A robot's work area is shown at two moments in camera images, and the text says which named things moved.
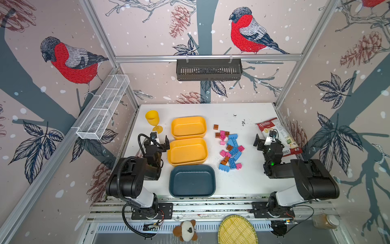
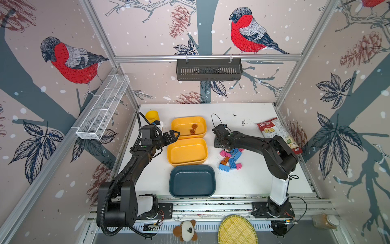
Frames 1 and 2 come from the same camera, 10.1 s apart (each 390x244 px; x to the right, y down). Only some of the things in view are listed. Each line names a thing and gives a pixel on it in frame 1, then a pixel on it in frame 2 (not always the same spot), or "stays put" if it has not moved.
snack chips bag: x=290 y=148 stays put
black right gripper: x=258 y=141 → x=216 y=144
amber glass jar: x=324 y=221 stays put
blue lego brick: x=232 y=163 stays put
